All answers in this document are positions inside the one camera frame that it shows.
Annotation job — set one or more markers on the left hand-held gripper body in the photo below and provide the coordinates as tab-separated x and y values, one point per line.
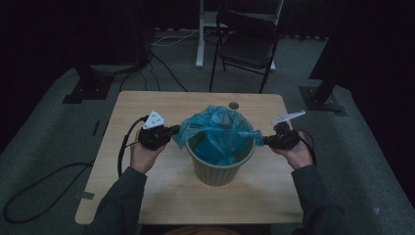
153	135

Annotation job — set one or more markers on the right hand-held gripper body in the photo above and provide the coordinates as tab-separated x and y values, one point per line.
286	137

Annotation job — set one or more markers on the blue plastic bag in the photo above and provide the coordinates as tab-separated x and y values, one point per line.
221	129

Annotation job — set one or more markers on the green plastic bin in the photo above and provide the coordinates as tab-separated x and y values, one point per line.
218	173

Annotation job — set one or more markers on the person's right hand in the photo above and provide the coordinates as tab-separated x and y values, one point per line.
298	156

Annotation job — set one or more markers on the person's left hand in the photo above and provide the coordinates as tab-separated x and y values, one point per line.
143	158

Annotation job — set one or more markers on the black stand base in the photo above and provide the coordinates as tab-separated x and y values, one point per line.
89	88
321	101

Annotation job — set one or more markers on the black floor strip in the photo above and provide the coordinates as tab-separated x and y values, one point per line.
96	128

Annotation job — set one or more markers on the black folding chair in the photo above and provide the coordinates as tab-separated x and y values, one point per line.
248	49

